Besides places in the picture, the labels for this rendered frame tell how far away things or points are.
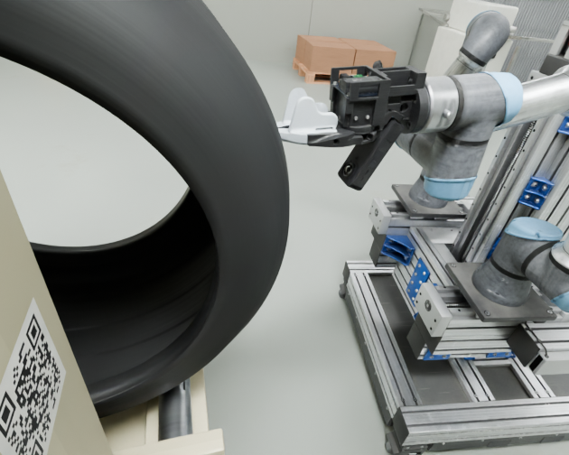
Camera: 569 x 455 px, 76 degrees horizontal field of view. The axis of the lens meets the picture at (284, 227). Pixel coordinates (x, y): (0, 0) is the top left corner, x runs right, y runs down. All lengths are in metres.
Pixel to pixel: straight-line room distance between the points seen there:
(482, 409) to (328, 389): 0.57
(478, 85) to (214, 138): 0.40
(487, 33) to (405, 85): 0.88
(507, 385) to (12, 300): 1.66
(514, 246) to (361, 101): 0.73
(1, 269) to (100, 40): 0.15
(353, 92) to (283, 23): 6.44
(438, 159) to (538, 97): 0.27
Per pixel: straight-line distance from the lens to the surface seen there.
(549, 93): 0.86
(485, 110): 0.59
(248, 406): 1.61
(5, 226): 0.23
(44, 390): 0.27
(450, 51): 5.97
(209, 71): 0.30
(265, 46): 6.93
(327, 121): 0.49
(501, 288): 1.19
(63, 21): 0.28
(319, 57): 5.83
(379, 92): 0.49
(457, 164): 0.62
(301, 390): 1.66
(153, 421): 0.64
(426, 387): 1.57
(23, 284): 0.25
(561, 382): 1.89
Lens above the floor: 1.43
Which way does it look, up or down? 36 degrees down
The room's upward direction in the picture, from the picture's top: 7 degrees clockwise
